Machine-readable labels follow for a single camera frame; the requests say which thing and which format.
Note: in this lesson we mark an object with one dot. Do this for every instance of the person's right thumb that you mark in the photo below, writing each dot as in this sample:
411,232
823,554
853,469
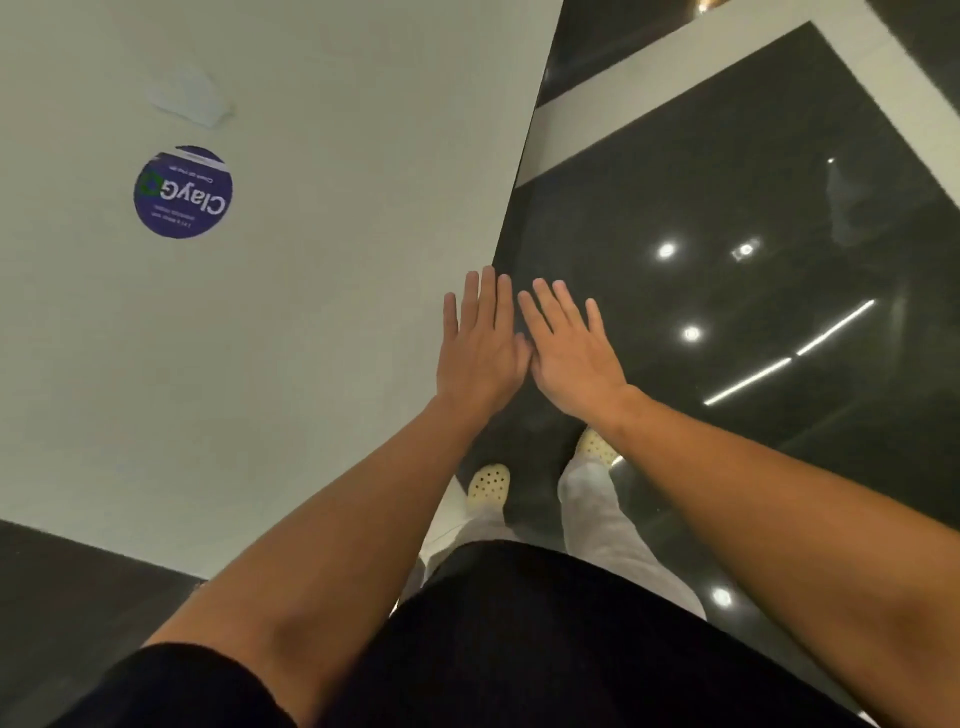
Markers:
535,367

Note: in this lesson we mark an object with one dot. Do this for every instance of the light grey trousers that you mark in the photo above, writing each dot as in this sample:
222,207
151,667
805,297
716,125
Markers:
607,525

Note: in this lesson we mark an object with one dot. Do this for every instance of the person's left forearm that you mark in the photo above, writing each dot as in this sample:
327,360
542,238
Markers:
330,540

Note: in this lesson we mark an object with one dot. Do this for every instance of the person's left thumb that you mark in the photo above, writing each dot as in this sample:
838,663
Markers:
523,354

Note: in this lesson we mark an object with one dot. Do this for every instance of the cream perforated clog shoe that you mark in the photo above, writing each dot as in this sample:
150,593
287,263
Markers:
596,446
489,486

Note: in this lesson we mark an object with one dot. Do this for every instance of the black shirt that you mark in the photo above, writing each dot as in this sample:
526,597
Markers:
540,645

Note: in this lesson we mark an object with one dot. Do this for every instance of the person's left little finger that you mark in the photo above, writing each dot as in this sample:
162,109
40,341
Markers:
450,319

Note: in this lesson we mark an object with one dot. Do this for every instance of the person's right forearm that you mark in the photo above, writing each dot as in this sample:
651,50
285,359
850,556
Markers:
780,532

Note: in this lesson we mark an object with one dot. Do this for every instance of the person's right little finger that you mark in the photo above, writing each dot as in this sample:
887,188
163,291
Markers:
595,321

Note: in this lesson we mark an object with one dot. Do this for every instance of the person's left hand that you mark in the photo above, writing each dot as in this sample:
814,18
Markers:
480,364

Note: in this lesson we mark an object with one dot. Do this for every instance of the person's right middle finger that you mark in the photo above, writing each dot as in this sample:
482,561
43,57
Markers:
551,307

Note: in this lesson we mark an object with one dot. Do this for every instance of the person's left middle finger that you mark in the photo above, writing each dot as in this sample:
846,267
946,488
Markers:
487,304

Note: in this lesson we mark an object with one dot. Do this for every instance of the person's right hand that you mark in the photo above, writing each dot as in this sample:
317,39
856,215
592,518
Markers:
577,371

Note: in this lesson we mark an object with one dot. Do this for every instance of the round blue sticker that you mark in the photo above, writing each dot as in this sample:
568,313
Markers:
183,192

